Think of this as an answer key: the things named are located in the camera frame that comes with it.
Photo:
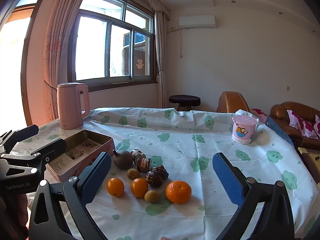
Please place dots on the small smooth orange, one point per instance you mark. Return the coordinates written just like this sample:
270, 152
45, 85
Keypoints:
115, 187

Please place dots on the white green cloud tablecloth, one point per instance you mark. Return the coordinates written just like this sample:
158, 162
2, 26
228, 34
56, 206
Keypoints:
184, 143

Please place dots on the small yellow-brown longan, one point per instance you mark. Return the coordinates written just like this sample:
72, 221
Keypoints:
152, 196
133, 174

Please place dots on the sugarcane piece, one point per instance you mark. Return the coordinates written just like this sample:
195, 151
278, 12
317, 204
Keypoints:
144, 165
137, 154

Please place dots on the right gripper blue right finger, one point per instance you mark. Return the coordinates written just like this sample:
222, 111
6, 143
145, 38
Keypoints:
232, 179

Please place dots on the person's left hand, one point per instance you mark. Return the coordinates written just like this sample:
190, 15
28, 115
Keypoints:
14, 216

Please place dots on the brown round mangosteen fruit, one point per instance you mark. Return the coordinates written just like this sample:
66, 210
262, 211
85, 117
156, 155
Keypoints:
122, 159

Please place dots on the window with brown frame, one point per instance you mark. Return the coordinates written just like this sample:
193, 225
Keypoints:
112, 44

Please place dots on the pink curtain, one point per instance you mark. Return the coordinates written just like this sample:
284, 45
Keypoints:
160, 39
58, 30

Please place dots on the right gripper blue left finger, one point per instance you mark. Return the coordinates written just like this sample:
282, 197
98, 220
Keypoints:
92, 177

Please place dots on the dark round stool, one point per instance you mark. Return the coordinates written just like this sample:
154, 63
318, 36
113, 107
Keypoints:
185, 102

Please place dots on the pink electric kettle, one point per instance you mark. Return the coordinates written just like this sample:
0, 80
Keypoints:
73, 104

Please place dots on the pink left curtain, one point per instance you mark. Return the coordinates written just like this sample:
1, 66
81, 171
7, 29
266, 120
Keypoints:
58, 30

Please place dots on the brown leather sofa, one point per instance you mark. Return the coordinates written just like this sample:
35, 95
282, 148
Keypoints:
280, 116

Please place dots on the white wall air conditioner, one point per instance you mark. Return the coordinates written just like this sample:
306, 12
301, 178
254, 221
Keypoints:
202, 21

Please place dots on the pink floral cushion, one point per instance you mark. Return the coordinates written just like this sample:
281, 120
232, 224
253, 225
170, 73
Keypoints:
306, 128

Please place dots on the printed leaflet in tin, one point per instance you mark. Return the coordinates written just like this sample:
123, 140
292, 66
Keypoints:
69, 159

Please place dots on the pink right curtain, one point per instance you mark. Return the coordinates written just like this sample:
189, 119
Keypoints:
160, 39

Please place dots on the brown leather chair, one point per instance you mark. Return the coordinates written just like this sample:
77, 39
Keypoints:
231, 102

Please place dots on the dark wrinkled date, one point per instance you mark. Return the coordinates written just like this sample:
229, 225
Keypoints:
161, 171
154, 179

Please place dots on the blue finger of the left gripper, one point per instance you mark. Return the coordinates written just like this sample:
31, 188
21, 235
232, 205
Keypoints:
11, 138
48, 152

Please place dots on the large bumpy tangerine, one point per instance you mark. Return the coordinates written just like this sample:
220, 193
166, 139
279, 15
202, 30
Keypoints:
178, 192

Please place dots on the pink cartoon cup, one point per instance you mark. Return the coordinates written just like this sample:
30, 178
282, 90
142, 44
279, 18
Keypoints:
244, 128

